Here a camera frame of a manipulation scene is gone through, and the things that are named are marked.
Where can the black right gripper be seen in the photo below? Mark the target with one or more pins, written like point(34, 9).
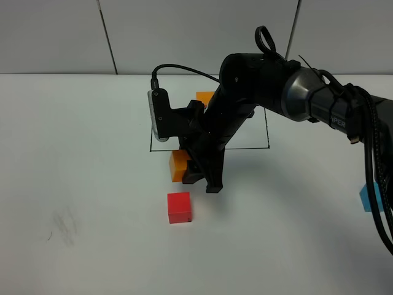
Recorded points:
point(226, 112)

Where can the red cube block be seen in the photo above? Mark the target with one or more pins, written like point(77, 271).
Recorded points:
point(179, 207)

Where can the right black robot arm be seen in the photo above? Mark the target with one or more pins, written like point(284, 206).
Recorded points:
point(297, 93)

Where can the template orange cube block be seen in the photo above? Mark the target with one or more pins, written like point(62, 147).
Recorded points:
point(204, 97)

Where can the black cable tie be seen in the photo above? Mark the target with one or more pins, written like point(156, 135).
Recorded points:
point(310, 67)

